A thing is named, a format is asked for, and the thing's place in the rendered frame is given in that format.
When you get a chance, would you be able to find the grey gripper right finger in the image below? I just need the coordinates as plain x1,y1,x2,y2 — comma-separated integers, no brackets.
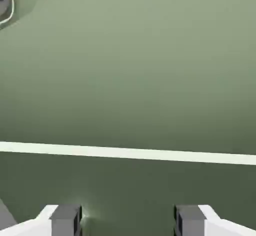
173,204,256,236

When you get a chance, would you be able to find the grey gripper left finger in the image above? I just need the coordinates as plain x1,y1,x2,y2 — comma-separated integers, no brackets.
0,204,83,236

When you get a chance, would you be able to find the green cabinet door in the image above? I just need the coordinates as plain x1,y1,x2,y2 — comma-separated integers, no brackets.
0,0,256,156
0,151,256,236

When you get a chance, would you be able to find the green painted cabinet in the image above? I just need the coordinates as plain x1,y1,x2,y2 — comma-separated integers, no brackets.
0,0,256,236

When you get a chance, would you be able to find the curved grey metal handle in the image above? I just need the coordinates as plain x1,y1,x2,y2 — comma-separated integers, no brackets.
0,0,15,25

